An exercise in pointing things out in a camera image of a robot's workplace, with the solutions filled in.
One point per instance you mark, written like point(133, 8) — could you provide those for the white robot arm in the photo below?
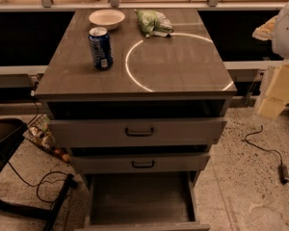
point(280, 42)

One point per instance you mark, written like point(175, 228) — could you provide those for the grey drawer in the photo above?
point(136, 132)
point(159, 201)
point(139, 163)

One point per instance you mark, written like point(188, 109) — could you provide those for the green chip bag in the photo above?
point(154, 23)

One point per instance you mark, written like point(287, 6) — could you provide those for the white bowl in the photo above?
point(109, 19)

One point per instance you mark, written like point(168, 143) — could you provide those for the wire basket with items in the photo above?
point(40, 136)

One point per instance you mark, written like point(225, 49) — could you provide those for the grey drawer cabinet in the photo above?
point(180, 76)

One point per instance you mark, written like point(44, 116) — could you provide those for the blue soda can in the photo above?
point(101, 49)

